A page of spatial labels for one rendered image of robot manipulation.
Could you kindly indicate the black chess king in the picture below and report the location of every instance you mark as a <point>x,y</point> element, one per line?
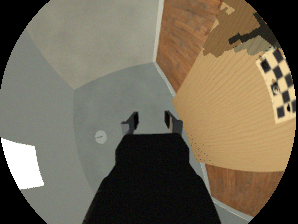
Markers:
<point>264,65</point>

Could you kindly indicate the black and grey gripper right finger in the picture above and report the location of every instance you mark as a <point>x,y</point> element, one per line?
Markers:
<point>173,124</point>

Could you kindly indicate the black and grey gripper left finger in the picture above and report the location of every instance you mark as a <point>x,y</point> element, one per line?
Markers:
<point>130,125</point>

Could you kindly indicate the chessboard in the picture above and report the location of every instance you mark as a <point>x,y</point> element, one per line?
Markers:
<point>278,73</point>

